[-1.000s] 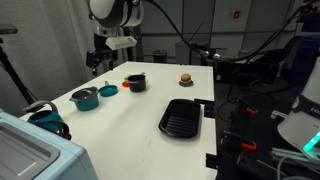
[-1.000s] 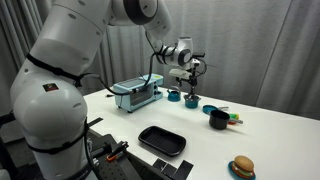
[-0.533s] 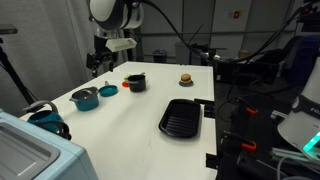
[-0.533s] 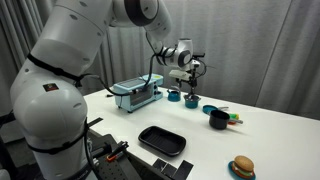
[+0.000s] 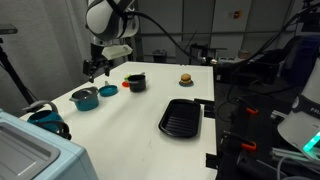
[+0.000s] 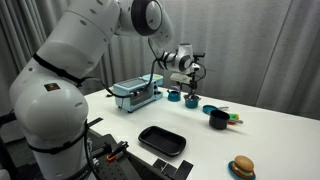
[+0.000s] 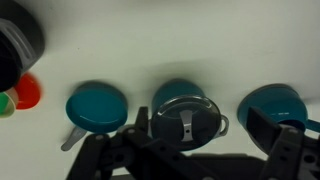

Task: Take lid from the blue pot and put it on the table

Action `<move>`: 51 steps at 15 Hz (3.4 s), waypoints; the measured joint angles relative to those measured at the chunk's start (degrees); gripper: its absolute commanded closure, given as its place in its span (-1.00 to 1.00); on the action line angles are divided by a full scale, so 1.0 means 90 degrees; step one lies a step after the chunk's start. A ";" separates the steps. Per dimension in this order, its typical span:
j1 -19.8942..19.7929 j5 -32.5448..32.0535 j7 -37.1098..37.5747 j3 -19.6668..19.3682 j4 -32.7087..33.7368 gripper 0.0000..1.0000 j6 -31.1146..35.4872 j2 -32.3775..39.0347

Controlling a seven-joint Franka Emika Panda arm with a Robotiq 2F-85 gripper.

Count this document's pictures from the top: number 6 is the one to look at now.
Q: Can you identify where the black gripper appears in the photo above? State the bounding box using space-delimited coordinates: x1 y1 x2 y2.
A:
187 70 202 100

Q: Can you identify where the grey pot lid with knob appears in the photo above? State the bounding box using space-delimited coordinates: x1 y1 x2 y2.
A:
184 93 202 101

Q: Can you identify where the blue toy pot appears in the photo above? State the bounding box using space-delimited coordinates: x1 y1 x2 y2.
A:
183 95 202 110

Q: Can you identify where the teal toy kettle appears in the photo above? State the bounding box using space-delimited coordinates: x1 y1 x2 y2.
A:
166 85 182 103

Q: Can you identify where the small blue frying pan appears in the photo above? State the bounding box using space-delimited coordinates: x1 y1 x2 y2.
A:
202 104 230 115

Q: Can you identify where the black toy saucepan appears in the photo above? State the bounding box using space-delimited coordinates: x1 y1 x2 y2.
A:
208 109 244 131

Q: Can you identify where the light blue toy oven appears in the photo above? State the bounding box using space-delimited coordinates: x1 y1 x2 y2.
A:
113 73 165 113

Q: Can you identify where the black ridged tray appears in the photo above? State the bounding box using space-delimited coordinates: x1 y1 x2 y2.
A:
137 125 187 157

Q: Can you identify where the black flat square plate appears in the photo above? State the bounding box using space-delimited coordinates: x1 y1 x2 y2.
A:
161 162 178 179
172 159 195 180

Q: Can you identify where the grey curtain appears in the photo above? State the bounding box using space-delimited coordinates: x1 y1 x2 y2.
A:
0 0 320 121

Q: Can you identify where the small blue plate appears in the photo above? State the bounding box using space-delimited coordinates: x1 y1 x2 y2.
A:
227 160 257 180

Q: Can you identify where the toy burger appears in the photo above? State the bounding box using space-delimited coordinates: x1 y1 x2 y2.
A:
231 155 256 178

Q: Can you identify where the black clamp with orange tip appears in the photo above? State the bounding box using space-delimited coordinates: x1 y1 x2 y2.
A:
105 140 130 164

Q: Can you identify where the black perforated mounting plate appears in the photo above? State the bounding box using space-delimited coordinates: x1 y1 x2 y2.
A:
88 128 161 180

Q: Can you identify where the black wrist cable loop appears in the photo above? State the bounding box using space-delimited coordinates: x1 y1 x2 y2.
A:
193 59 209 83

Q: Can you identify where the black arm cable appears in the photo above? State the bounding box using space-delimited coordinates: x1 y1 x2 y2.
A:
75 38 162 100

